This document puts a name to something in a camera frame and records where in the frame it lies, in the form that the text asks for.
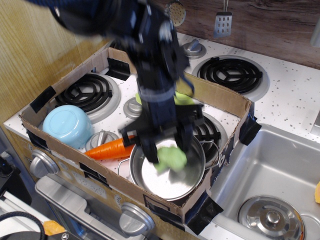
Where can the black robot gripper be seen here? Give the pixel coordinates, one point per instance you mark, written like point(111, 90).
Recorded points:
point(151, 43)

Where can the green toy broccoli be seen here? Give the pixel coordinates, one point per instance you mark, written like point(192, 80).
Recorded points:
point(172, 158)

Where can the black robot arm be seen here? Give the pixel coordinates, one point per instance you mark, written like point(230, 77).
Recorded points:
point(97, 17)

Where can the silver metal pan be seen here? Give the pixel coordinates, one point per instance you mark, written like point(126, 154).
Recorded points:
point(169, 184)

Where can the green plastic plate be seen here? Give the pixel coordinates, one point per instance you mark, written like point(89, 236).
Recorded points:
point(180, 99)

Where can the silver middle stove knob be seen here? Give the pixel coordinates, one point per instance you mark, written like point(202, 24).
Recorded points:
point(132, 109)

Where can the silver stove knob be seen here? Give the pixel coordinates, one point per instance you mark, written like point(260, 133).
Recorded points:
point(99, 139)
point(132, 109)
point(194, 49)

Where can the black front right burner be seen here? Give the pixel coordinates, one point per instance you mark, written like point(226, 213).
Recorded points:
point(212, 137)

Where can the orange toy carrot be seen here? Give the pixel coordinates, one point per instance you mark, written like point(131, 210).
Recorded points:
point(111, 150)

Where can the brown cardboard fence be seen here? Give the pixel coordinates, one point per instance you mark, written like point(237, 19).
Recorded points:
point(194, 211)

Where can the silver front stove knob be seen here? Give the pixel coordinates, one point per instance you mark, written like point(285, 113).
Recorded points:
point(99, 139)

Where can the black front left burner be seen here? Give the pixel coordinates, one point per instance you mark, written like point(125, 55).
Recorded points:
point(98, 95)

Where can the silver right oven knob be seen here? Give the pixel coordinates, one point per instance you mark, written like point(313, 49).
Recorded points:
point(134, 221)

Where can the silver oven knob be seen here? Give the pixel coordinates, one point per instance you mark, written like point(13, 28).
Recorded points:
point(42, 165)
point(134, 221)

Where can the silver rear stove knob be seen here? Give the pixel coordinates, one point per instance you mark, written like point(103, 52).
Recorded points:
point(194, 49)

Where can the light blue plastic bowl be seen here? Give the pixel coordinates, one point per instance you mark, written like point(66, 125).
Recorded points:
point(70, 125)

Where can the black rear right burner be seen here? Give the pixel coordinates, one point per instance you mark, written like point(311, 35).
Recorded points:
point(237, 73)

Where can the silver metal sink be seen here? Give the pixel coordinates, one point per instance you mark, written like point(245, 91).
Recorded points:
point(276, 163)

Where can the silver hanging slotted spatula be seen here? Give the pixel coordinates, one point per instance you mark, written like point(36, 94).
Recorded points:
point(223, 22)

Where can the silver pot lid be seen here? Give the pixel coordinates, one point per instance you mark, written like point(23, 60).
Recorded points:
point(272, 217)

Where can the silver hanging strainer spoon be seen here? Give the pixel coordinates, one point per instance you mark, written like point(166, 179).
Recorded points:
point(176, 12)

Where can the silver left oven knob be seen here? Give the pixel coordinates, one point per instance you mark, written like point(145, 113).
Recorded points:
point(42, 165)

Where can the orange toy bottom left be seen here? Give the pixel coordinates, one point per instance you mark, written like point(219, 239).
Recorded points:
point(51, 228)

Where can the orange toy in sink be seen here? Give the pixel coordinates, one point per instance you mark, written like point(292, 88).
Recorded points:
point(317, 193)

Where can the silver oven door handle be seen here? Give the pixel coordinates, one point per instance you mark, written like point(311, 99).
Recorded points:
point(82, 214)

